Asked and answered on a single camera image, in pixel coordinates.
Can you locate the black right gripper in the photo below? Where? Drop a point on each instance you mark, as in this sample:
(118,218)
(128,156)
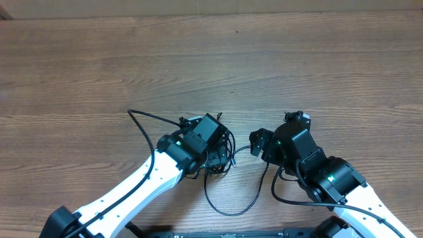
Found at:
(264,138)

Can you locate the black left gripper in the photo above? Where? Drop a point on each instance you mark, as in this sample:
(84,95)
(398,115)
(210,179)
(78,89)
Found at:
(217,153)

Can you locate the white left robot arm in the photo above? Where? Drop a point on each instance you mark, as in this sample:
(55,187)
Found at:
(176,156)

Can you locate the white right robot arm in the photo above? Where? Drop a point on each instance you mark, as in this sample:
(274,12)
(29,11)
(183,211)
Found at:
(329,182)

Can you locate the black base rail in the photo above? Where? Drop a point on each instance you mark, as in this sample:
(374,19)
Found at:
(302,232)

